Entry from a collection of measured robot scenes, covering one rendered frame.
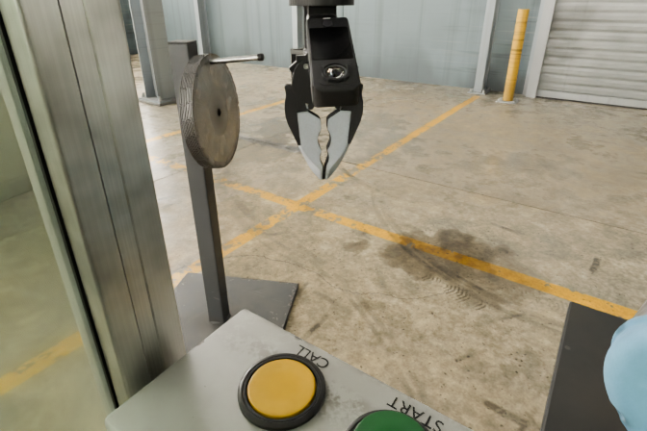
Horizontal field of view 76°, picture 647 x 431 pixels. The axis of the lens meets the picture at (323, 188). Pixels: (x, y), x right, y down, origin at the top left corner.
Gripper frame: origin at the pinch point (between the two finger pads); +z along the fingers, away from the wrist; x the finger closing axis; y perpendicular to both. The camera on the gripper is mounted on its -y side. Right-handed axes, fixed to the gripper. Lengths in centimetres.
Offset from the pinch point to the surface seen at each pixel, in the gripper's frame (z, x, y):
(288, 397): 1.1, 5.0, -30.6
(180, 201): 90, 69, 182
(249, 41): 48, 63, 755
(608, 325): 16.6, -33.1, -12.0
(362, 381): 1.5, 0.6, -29.6
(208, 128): 13, 26, 66
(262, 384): 1.1, 6.5, -29.6
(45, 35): -18.0, 14.1, -28.0
